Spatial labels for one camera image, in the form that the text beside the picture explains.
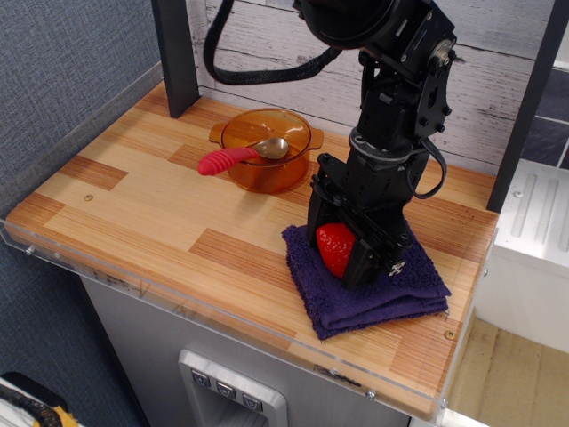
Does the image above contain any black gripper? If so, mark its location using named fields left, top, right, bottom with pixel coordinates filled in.
left=307, top=133, right=429, bottom=289

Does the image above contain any red toy strawberry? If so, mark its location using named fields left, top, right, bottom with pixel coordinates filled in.
left=316, top=222, right=356, bottom=278

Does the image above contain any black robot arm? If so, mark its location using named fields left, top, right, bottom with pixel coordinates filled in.
left=294, top=1, right=456, bottom=289

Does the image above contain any purple folded cloth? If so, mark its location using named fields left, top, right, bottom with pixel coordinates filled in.
left=282, top=225, right=451, bottom=340

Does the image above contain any amber glass pot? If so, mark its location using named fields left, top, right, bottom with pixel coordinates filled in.
left=209, top=109, right=324, bottom=194

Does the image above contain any white toy sink counter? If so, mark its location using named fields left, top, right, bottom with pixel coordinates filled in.
left=474, top=160, right=568, bottom=351

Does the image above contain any silver dispenser button panel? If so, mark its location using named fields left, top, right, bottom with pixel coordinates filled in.
left=178, top=350, right=289, bottom=426

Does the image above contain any grey toy fridge cabinet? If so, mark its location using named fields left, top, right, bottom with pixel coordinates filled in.
left=83, top=278, right=410, bottom=426

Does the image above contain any yellow object at corner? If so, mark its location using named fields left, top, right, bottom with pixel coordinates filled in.
left=53, top=407, right=83, bottom=427

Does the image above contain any spoon with red handle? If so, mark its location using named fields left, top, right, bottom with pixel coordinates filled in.
left=197, top=138, right=289, bottom=176

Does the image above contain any black braided cable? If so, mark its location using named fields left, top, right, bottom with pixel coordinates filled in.
left=203, top=0, right=344, bottom=86

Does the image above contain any dark right shelf post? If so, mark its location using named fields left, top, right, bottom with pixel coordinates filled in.
left=486, top=0, right=568, bottom=214

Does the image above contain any dark shelf post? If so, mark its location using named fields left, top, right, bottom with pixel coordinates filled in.
left=486, top=0, right=568, bottom=214
left=151, top=0, right=200, bottom=118

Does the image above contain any dark left shelf post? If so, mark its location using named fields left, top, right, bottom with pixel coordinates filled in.
left=151, top=0, right=200, bottom=118

